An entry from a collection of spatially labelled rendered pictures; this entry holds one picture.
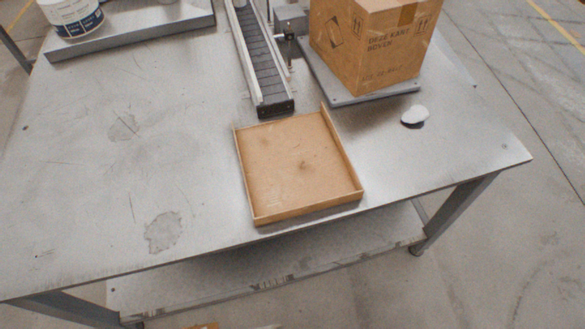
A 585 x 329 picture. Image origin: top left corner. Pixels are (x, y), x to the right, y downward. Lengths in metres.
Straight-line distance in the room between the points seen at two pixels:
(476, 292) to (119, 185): 1.55
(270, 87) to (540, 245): 1.63
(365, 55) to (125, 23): 0.96
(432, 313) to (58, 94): 1.75
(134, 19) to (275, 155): 0.87
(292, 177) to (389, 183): 0.24
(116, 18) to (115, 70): 0.29
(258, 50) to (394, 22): 0.45
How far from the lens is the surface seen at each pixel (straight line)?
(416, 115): 0.93
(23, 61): 3.16
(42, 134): 1.18
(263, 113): 0.89
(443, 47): 1.29
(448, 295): 1.67
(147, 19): 1.40
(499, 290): 1.79
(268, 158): 0.81
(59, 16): 1.44
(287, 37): 0.98
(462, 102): 1.08
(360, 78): 0.90
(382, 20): 0.82
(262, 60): 1.02
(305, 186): 0.76
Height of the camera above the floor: 1.49
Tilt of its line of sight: 55 degrees down
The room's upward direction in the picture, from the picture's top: 2 degrees counter-clockwise
